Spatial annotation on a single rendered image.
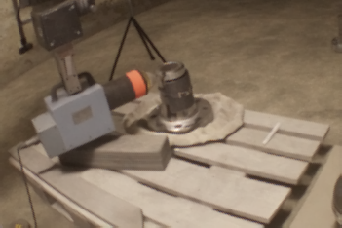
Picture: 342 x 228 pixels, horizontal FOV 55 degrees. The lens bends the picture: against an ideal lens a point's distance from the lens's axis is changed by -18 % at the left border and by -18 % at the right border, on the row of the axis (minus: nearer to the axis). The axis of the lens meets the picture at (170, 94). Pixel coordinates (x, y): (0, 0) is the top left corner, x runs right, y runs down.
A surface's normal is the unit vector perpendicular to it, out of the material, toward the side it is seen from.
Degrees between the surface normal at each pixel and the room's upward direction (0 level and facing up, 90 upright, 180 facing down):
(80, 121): 90
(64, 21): 90
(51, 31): 90
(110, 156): 90
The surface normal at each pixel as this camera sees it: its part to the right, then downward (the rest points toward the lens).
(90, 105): 0.51, 0.26
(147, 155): -0.26, 0.46
